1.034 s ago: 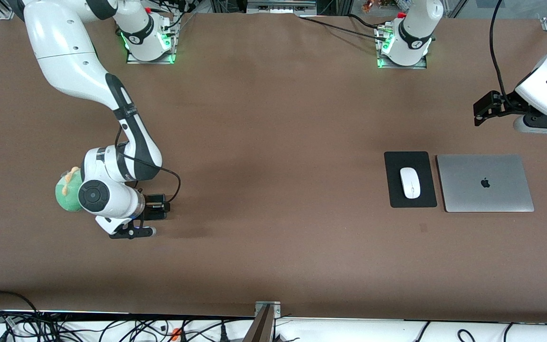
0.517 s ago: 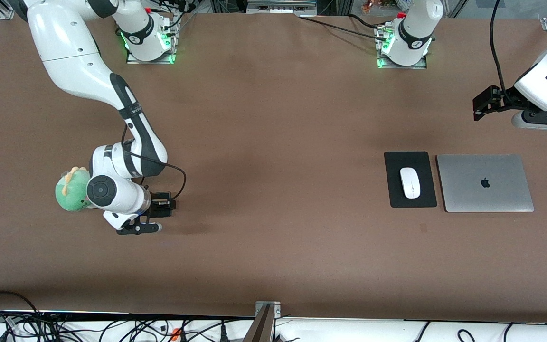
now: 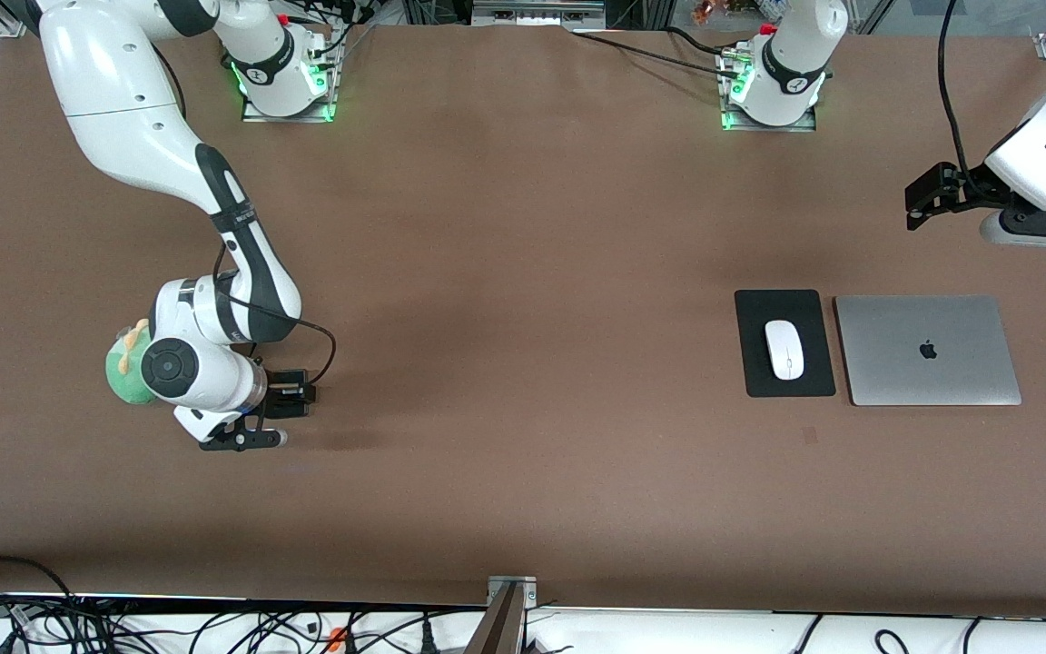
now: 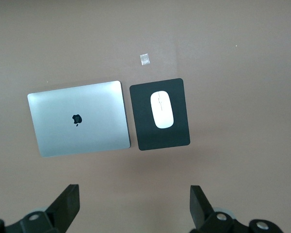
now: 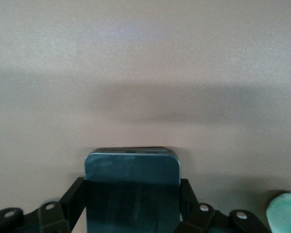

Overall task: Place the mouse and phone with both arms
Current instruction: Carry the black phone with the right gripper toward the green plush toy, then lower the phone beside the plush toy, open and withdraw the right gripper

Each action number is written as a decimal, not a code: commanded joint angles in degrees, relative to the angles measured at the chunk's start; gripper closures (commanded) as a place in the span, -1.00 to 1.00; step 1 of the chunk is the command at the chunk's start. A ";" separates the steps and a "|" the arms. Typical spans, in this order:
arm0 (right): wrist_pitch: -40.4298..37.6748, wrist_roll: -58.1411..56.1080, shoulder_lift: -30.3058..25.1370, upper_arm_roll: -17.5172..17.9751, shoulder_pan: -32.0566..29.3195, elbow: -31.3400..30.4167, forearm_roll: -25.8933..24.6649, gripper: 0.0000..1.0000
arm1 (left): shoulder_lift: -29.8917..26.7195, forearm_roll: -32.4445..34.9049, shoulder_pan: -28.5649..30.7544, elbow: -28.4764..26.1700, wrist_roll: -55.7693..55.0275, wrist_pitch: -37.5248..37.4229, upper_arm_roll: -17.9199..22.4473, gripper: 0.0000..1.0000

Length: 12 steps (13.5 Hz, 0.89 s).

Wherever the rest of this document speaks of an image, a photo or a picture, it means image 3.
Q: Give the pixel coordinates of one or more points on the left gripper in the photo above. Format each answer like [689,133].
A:
[970,188]

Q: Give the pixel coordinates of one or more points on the grey closed laptop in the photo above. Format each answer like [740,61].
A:
[927,350]

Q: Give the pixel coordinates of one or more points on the white computer mouse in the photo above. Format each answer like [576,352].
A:
[784,350]

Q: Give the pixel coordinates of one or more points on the black mouse pad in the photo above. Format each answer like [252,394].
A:
[750,318]

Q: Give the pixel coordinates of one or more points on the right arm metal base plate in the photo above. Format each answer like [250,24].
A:
[255,115]

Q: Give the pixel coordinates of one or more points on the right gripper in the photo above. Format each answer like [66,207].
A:
[280,392]

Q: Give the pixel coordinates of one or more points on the grey aluminium beam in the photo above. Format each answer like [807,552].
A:
[496,631]

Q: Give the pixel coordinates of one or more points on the grey metal box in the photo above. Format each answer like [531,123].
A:
[537,11]

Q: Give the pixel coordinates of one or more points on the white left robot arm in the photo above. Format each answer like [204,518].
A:
[800,45]

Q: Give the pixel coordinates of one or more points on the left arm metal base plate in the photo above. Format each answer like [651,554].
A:
[804,123]

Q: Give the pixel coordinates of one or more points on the metal table edge bracket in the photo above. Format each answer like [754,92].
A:
[512,589]

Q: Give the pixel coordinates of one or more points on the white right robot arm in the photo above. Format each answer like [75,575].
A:
[114,100]

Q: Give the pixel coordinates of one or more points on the green dinosaur plush toy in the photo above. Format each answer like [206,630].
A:
[123,383]

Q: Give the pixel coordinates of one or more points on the black smartphone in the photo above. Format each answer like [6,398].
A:
[291,411]

